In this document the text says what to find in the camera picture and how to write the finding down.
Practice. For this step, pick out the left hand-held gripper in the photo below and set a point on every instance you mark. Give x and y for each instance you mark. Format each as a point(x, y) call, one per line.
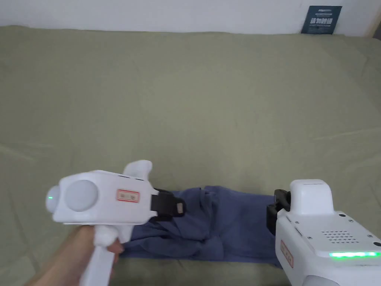
point(98, 196)

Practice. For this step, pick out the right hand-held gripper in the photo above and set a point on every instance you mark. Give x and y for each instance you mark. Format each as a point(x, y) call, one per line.
point(315, 238)

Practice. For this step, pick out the person's left hand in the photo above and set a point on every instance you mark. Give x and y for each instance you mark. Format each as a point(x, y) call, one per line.
point(83, 253)

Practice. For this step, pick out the dark blue shirt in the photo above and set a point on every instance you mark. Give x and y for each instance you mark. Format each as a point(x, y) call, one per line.
point(229, 220)

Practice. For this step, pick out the bed with pale green sheet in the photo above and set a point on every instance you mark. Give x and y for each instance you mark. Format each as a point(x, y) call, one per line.
point(178, 104)

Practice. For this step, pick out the person's left forearm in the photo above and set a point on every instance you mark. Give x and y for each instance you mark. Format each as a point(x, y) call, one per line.
point(44, 274)

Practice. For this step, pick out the dark blue printed card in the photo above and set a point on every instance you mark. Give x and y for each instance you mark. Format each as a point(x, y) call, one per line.
point(321, 21)

